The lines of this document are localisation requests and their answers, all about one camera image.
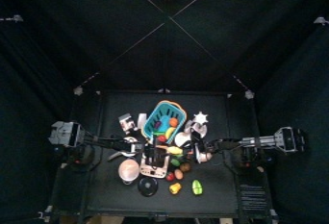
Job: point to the yellow toy corn cob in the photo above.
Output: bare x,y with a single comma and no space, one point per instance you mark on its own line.
174,150

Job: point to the beige toy cup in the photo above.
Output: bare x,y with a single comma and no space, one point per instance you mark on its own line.
205,156

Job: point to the green toy corn husk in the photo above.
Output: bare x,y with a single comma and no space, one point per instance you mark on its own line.
175,162
179,155

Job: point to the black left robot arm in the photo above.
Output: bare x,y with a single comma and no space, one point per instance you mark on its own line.
103,142

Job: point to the orange toy egg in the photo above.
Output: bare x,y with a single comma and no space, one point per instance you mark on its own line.
178,174

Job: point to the brown toy mushroom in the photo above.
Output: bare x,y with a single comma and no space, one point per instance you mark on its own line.
185,167

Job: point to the purple toy eggplant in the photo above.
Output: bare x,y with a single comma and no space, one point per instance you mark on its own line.
158,125

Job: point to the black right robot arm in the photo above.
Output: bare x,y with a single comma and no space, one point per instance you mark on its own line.
257,142

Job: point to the green toy lime half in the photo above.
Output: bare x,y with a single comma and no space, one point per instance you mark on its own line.
197,187

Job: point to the white round toy plate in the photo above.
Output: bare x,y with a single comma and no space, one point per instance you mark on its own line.
182,139

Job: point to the pink white toy stove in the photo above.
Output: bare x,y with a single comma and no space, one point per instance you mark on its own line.
154,169

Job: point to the black round lid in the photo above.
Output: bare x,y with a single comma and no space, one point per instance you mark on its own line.
147,186

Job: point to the red toy strawberry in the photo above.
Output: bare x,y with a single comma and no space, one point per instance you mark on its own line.
170,177

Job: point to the orange toy fruit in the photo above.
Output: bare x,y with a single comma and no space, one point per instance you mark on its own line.
173,122

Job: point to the yellow toy banana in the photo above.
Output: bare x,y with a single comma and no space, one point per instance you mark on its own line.
170,132

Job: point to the white star-shaped toy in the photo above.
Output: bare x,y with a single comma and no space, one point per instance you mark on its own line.
199,118

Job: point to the green toy cucumber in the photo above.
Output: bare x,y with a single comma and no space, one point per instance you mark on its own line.
158,134

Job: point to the red toy tomato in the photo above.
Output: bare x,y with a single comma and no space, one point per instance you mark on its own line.
162,138

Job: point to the yellow toy pepper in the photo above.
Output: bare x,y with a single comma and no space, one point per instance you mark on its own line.
174,188

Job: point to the silver toy pot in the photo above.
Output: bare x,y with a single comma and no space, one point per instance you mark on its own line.
129,170

